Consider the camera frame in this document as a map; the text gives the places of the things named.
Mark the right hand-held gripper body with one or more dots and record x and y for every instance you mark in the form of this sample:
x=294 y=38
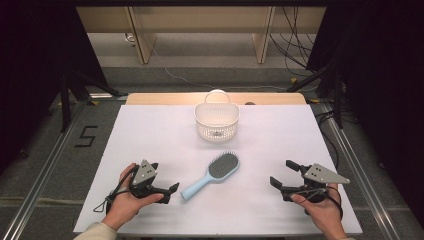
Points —
x=321 y=176

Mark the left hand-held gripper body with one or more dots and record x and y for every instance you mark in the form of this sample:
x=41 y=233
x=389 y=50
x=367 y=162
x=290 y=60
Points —
x=144 y=173

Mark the light blue hairbrush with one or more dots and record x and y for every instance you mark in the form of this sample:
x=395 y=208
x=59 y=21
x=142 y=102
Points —
x=221 y=166

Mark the white plastic basket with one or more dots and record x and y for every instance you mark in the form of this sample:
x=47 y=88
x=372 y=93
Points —
x=216 y=128

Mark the person's right hand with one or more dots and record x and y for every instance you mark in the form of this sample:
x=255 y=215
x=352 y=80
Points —
x=326 y=213

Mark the person's left hand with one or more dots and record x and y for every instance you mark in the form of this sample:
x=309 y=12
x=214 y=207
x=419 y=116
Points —
x=123 y=205

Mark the white table mat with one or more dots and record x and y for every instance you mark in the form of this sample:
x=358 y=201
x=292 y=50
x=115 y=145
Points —
x=253 y=200

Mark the wooden table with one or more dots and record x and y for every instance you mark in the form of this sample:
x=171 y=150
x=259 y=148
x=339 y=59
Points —
x=166 y=99

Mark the black tripod stand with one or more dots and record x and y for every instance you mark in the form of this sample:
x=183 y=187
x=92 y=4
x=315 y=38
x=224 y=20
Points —
x=66 y=100
x=337 y=100

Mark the dark curtain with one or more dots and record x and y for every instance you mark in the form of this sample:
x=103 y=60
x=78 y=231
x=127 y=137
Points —
x=30 y=66
x=383 y=83

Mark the beige wooden furniture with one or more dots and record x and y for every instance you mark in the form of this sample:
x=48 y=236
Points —
x=200 y=18

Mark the aluminium floor rail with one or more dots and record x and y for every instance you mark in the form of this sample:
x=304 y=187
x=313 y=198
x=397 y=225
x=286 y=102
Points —
x=43 y=170
x=360 y=166

